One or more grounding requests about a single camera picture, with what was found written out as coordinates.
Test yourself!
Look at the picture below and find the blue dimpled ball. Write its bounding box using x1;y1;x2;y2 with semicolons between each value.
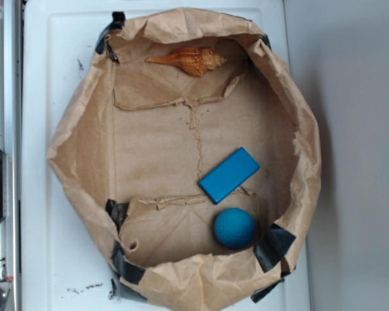
213;208;256;249

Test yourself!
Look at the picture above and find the blue rectangular block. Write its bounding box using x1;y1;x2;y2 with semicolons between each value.
198;148;260;205

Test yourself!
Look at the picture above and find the brown paper bag tray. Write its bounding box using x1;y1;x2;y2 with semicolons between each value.
48;8;322;310

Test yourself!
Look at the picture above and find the orange spiral seashell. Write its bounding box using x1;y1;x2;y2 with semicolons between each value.
145;47;226;76

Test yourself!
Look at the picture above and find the white plastic tray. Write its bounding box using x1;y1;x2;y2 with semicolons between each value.
21;1;310;310

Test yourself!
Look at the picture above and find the aluminium frame rail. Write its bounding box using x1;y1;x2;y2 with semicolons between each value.
0;1;23;310

